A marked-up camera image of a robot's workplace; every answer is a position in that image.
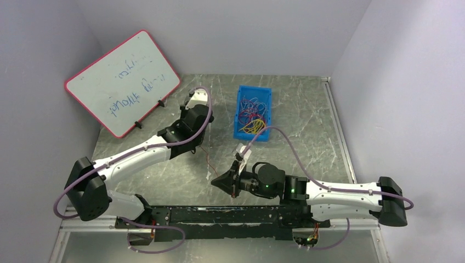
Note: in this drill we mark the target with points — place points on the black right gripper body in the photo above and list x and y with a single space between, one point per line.
234 179

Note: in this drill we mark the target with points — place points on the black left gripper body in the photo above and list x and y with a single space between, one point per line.
194 110

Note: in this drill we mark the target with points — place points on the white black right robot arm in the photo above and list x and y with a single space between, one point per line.
317 200

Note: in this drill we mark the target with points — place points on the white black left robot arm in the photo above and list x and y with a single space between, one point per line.
90 186

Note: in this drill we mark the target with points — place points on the pink framed whiteboard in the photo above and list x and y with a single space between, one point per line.
123 86

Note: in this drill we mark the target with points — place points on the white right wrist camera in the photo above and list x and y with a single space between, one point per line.
242 155

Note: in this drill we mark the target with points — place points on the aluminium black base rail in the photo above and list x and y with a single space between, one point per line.
264 221

